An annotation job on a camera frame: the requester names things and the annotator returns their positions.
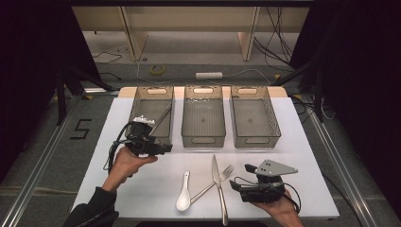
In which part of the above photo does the bundle of black cables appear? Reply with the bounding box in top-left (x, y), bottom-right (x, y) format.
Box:
top-left (253, 6), bottom-right (294, 69)

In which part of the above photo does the white table sheet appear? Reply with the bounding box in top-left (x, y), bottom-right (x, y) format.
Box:
top-left (69, 96), bottom-right (340, 220)

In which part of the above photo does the person's left hand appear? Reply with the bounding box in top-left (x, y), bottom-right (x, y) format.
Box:
top-left (107, 146), bottom-right (159, 192)

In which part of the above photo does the white ceramic spoon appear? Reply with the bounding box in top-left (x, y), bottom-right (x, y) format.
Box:
top-left (175, 170), bottom-right (192, 212)

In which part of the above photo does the left hand-held gripper cable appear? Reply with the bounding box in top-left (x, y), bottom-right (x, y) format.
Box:
top-left (103, 121), bottom-right (133, 173)

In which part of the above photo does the right hand-held gripper cable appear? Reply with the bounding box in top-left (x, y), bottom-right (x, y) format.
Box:
top-left (234, 176), bottom-right (302, 213)

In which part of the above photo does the metal floor rail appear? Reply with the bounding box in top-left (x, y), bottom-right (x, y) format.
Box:
top-left (0, 94), bottom-right (79, 227)
top-left (302, 94), bottom-right (379, 227)

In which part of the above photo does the white power strip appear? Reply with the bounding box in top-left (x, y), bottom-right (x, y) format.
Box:
top-left (195, 71), bottom-right (224, 80)

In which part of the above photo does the black metal stand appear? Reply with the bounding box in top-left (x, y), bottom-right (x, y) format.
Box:
top-left (270, 56), bottom-right (325, 122)
top-left (55, 65), bottom-right (116, 126)

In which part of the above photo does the person's right hand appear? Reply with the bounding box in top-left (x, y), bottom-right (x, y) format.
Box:
top-left (252, 189), bottom-right (303, 223)

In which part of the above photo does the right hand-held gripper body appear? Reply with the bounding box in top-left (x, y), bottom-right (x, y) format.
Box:
top-left (239, 159), bottom-right (299, 203)

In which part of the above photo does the yellow tape roll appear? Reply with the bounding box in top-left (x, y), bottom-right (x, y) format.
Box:
top-left (148, 64), bottom-right (166, 76)

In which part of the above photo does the metal fork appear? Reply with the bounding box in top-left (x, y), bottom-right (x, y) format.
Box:
top-left (189, 164), bottom-right (235, 205)

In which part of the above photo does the black curtain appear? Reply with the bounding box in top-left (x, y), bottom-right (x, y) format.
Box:
top-left (0, 0), bottom-right (102, 183)
top-left (289, 0), bottom-right (401, 218)

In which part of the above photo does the grey transparent plastic bin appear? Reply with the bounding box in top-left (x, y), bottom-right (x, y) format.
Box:
top-left (181, 85), bottom-right (227, 148)
top-left (230, 85), bottom-right (282, 149)
top-left (124, 86), bottom-right (175, 149)

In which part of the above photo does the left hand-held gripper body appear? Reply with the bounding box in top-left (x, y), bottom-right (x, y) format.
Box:
top-left (126, 114), bottom-right (159, 157)

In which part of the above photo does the light wooden shelf unit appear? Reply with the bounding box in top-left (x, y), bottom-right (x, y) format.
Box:
top-left (71, 6), bottom-right (310, 62)

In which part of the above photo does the thin black floor cable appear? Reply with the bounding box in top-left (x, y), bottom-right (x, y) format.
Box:
top-left (92, 51), bottom-right (123, 65)

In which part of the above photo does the metal chopstick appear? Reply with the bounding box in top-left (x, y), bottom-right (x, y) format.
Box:
top-left (149, 103), bottom-right (173, 135)

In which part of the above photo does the hand-held gripper cable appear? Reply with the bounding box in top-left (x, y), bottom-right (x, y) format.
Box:
top-left (103, 121), bottom-right (133, 173)
top-left (234, 176), bottom-right (302, 213)

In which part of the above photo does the metal table knife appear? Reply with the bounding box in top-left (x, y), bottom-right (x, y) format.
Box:
top-left (211, 154), bottom-right (229, 227)

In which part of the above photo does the white floor cable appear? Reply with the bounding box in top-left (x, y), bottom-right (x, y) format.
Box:
top-left (135, 60), bottom-right (272, 86)

